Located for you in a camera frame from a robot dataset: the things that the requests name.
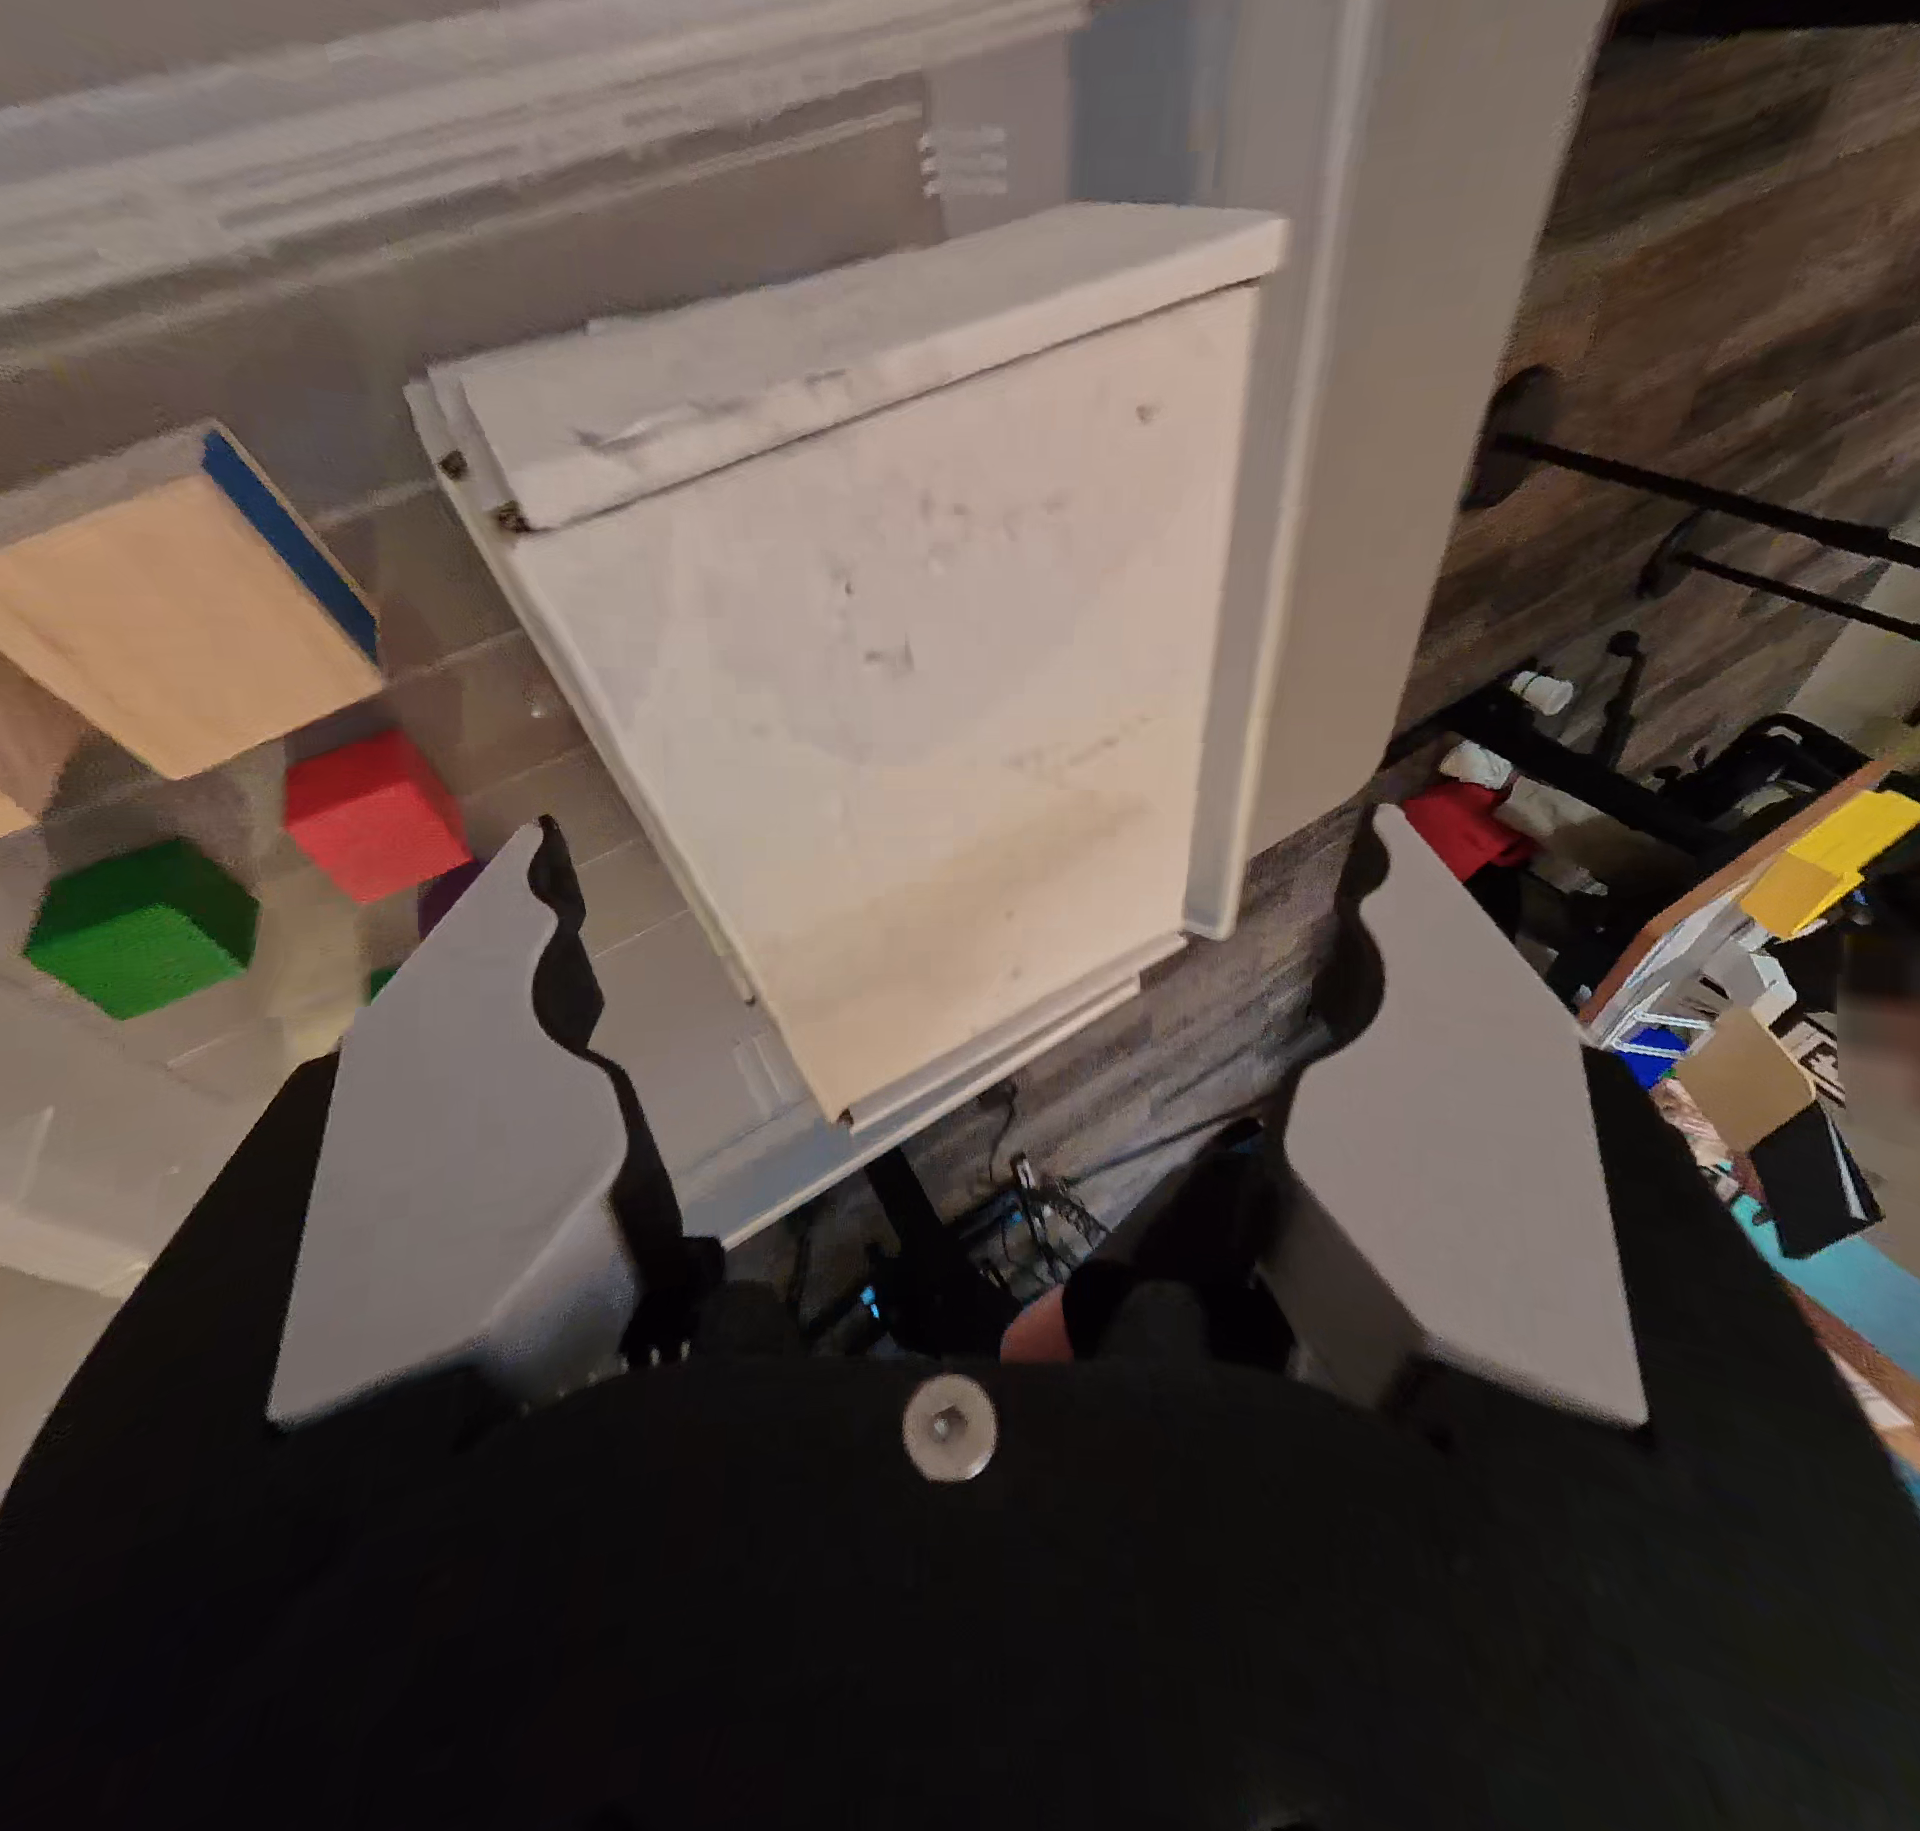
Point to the wooden cube with blue face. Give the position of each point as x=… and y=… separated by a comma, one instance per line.
x=169, y=614

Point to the white cardboard box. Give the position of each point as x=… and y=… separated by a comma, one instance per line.
x=928, y=665

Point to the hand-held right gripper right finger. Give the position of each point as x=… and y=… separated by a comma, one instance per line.
x=1469, y=1180

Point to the person's right hand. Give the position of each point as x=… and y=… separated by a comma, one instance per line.
x=1036, y=1333

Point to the yellow box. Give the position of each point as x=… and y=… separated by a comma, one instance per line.
x=1821, y=854

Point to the red object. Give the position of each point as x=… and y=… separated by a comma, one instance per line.
x=1465, y=822

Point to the plain wooden cube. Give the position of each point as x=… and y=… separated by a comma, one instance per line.
x=29, y=738

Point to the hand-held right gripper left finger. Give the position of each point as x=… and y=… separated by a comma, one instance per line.
x=446, y=1180

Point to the black metal stand leg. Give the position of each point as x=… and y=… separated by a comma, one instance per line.
x=1785, y=585
x=1731, y=491

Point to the red cube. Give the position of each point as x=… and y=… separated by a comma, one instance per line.
x=373, y=807

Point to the brown cardboard piece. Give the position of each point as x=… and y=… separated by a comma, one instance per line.
x=1733, y=1072

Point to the clear plastic bin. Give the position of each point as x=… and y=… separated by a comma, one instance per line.
x=1424, y=212

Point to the purple cube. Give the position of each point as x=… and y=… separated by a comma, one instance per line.
x=446, y=901

